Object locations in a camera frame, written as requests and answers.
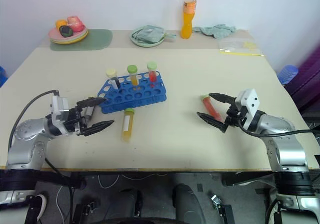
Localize purple ribbed fabric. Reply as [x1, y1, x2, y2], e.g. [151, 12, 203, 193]
[289, 41, 320, 111]

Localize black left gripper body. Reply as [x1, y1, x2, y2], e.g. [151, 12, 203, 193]
[62, 105, 95, 136]

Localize yellow plate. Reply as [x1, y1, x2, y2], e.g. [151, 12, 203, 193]
[50, 30, 89, 45]

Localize clear plastic bag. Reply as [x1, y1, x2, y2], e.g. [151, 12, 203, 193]
[218, 37, 258, 51]

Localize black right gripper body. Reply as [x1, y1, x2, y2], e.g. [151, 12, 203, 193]
[223, 103, 248, 133]

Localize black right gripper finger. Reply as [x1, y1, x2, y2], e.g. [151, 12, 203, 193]
[208, 92, 236, 105]
[196, 112, 228, 134]

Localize green-capped orange-red tube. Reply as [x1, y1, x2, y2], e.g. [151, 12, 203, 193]
[199, 94, 225, 124]

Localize light green plate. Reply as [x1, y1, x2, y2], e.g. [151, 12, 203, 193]
[128, 26, 167, 48]

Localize pink toy peach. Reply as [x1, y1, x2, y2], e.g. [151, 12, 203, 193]
[66, 15, 84, 33]

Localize green-capped red liquid tube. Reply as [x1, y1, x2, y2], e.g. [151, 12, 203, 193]
[146, 61, 159, 83]

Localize cream-capped black liquid tube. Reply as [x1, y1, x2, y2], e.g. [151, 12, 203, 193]
[105, 69, 121, 90]

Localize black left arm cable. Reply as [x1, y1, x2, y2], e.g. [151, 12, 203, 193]
[7, 89, 60, 152]

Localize pink plate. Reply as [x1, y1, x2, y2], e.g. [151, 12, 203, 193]
[48, 25, 88, 42]

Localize dark rounded shape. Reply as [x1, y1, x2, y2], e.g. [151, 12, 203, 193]
[171, 183, 207, 224]

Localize labelled yellow liquid tube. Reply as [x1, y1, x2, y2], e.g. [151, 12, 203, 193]
[120, 108, 136, 143]

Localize orange soda bottle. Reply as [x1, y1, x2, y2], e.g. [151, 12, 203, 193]
[180, 0, 199, 39]

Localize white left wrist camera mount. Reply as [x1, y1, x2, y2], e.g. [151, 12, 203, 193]
[50, 94, 70, 122]

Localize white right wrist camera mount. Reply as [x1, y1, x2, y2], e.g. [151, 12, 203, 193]
[234, 88, 261, 130]

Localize folded green cloth pouch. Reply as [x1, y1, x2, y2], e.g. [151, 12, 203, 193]
[133, 24, 166, 43]

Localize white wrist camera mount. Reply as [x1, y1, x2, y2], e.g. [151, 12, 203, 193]
[234, 88, 261, 130]
[50, 94, 70, 122]

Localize teal crumpled cloth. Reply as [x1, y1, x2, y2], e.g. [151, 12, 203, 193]
[192, 23, 238, 40]

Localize green-capped yellow liquid tube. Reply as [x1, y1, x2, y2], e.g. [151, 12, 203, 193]
[126, 64, 140, 86]

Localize dark green toy fruit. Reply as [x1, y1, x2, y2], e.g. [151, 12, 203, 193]
[58, 25, 74, 38]

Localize yellow thin strip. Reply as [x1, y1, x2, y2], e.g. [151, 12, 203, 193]
[219, 49, 266, 58]

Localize white cable under table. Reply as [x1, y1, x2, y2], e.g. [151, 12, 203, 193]
[55, 184, 66, 216]

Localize green placemat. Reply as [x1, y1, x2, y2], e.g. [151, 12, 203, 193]
[49, 28, 114, 52]

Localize blue ribbed cylinder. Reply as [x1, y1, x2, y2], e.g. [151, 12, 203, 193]
[277, 64, 299, 86]

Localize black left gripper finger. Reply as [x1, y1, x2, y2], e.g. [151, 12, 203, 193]
[79, 119, 116, 138]
[76, 97, 108, 108]

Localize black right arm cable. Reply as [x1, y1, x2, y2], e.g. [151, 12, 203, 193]
[236, 120, 320, 137]

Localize orange toy fruit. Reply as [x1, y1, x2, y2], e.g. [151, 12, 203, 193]
[55, 19, 69, 30]

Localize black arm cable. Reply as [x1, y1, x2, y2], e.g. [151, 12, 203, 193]
[236, 120, 320, 137]
[7, 89, 60, 152]

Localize blue object at edge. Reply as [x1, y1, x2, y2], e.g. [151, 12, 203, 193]
[0, 66, 9, 88]

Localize blue test tube rack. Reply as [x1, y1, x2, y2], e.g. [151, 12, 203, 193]
[96, 70, 168, 114]

